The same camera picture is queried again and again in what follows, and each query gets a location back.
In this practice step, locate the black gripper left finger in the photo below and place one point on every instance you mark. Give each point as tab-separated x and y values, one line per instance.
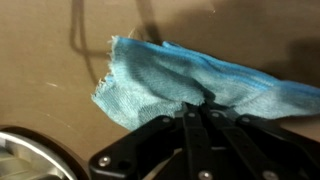
156	143

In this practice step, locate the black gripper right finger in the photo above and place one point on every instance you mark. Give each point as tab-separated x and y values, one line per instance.
253	150

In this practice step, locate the blue microfiber towel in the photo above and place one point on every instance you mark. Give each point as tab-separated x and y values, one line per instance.
160	83

